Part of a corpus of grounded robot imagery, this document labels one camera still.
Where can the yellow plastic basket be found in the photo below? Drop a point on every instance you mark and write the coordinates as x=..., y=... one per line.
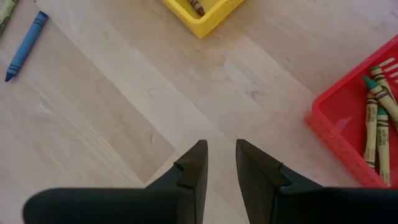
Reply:
x=202, y=28

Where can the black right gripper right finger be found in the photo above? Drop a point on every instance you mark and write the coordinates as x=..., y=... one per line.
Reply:
x=280, y=202

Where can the blue crayon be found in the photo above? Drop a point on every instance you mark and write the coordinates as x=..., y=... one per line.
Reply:
x=26, y=46

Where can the brown crayon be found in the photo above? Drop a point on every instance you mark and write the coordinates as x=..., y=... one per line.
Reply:
x=198, y=7

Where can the red plastic basket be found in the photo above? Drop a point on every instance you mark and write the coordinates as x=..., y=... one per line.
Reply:
x=335, y=105

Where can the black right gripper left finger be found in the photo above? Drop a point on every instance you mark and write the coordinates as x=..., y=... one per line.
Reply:
x=124, y=207

